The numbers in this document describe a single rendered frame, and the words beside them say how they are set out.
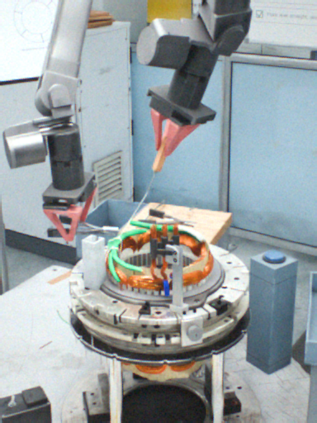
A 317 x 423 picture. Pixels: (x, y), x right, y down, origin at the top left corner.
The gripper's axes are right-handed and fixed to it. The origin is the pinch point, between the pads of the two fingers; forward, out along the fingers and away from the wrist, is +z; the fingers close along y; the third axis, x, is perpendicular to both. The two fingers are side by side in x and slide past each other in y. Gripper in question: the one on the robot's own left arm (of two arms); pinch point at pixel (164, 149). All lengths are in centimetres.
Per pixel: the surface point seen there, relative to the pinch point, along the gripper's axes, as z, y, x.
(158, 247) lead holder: 10.0, 10.6, -9.5
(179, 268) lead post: 11.9, 14.7, -8.1
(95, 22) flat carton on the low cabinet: 57, -160, 178
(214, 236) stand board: 25.1, 3.3, 27.4
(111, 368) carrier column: 35.3, 11.7, -11.0
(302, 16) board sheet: 17, -78, 215
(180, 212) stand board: 29.2, -9.3, 34.1
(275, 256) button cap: 22.2, 16.3, 30.1
